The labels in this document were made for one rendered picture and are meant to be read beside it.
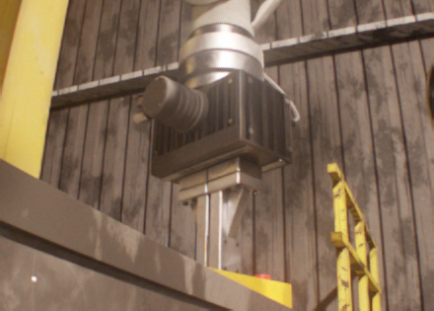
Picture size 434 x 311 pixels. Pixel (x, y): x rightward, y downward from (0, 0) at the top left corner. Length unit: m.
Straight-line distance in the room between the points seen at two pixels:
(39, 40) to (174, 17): 5.27
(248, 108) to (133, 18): 5.22
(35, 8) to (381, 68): 4.33
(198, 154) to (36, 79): 0.45
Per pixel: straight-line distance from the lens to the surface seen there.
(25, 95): 0.49
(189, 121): 0.90
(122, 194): 5.08
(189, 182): 0.95
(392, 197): 4.28
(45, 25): 0.53
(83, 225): 0.38
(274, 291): 0.90
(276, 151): 0.90
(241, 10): 1.06
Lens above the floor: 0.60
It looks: 24 degrees up
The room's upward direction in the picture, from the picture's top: 1 degrees clockwise
